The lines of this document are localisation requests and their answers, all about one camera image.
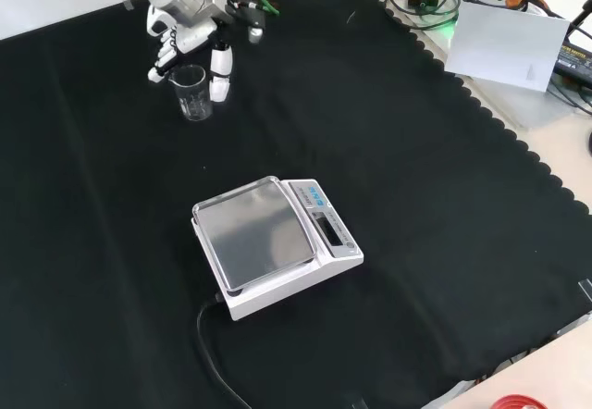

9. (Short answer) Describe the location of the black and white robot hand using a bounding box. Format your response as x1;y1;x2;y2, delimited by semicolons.
146;0;235;103

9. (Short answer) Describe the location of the small clear glass beaker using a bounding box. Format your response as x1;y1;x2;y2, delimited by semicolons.
167;64;215;123

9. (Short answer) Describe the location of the white balance with steel pan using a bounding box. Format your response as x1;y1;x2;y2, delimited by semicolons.
190;175;365;323

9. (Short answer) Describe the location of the black scalloped table cloth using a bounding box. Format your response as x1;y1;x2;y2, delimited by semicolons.
0;0;592;409

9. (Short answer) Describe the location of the pale white board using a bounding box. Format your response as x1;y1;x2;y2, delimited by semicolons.
443;1;571;93

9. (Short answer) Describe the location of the black power adapter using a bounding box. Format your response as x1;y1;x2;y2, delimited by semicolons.
551;42;592;82

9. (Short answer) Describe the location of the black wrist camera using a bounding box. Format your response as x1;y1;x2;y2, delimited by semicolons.
225;0;268;45

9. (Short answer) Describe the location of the black balance power cable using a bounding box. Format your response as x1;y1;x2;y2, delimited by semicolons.
194;290;253;409

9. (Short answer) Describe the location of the grey metal base plate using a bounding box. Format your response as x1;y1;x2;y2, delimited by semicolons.
386;0;592;130

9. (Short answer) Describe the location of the red ring object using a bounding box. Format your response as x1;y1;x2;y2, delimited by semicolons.
490;393;550;409

